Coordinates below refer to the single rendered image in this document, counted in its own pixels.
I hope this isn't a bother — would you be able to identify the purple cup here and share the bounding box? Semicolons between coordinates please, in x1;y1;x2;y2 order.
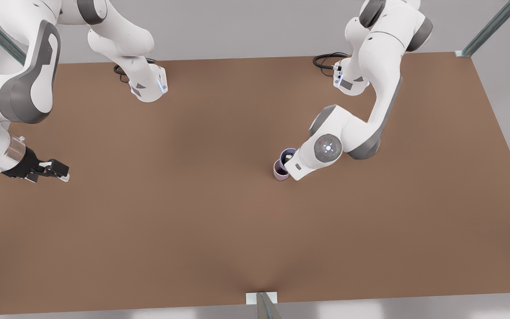
279;148;298;168

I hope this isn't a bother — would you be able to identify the pink cup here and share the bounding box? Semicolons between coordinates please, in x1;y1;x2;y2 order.
273;160;290;182

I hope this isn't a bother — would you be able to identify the black cable loop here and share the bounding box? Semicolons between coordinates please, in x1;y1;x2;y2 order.
113;58;157;84
313;52;351;76

